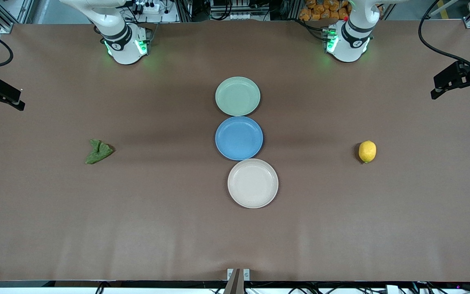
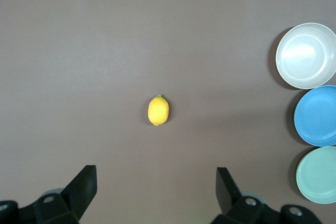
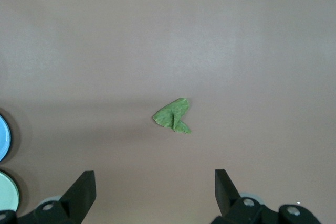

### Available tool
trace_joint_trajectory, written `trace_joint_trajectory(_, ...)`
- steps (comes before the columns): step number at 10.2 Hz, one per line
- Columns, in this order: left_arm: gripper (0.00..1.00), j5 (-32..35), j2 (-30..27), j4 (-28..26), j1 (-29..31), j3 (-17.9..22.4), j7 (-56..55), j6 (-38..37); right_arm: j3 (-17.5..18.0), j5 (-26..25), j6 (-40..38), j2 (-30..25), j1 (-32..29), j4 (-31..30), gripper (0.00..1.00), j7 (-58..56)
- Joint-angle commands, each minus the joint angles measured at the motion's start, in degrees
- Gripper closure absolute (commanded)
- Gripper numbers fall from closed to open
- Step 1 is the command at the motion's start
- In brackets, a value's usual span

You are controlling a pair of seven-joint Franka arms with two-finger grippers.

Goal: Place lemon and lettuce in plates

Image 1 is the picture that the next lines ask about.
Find orange snack bags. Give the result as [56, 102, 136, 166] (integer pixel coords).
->
[299, 0, 352, 22]

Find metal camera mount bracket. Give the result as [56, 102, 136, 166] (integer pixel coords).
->
[223, 268, 251, 294]

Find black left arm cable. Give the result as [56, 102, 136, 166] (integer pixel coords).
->
[418, 0, 470, 76]

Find white power strip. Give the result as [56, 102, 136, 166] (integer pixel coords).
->
[134, 0, 161, 15]

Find beige plate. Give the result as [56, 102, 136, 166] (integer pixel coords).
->
[227, 158, 279, 209]

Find green lettuce leaf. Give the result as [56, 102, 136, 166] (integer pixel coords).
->
[85, 139, 114, 165]

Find pale green plate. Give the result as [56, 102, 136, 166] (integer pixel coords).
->
[215, 76, 261, 117]

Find blue plate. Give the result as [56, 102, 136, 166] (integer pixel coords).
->
[215, 116, 264, 161]

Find yellow lemon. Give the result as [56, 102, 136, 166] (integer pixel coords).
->
[358, 140, 377, 164]

